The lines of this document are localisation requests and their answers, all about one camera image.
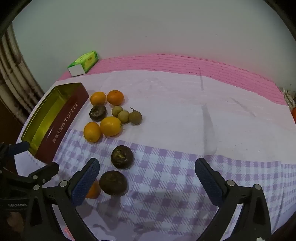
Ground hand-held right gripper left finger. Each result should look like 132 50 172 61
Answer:
24 158 100 241

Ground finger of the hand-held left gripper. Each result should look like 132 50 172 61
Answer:
5 141 30 154
14 162 60 186

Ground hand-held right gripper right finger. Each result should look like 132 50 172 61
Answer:
195 158 272 241

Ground small orange mandarin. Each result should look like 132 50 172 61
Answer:
85 179 102 199

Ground round dark passion fruit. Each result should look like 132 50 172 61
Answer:
111 145 134 169
99 171 128 196

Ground oval yellow citrus fruit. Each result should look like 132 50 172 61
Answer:
83 122 102 142

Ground dark red tin box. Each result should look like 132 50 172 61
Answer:
21 83 89 164

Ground large yellow citrus fruit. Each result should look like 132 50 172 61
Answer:
100 116 122 137

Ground wrinkled dark passion fruit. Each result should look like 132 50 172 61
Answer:
89 104 107 121

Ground brown longan with stem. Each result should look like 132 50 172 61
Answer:
129 107 142 125

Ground light orange mandarin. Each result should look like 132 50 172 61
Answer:
90 91 107 106

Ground deep orange mandarin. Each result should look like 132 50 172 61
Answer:
107 90 125 106

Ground beige curtain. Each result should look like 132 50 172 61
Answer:
0 25 44 126

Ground pink purple checked bedsheet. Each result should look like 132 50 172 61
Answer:
14 54 296 241

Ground green tissue pack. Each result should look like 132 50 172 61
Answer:
68 50 99 77

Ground pale cluttered wrappers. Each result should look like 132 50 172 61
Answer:
281 87 296 109

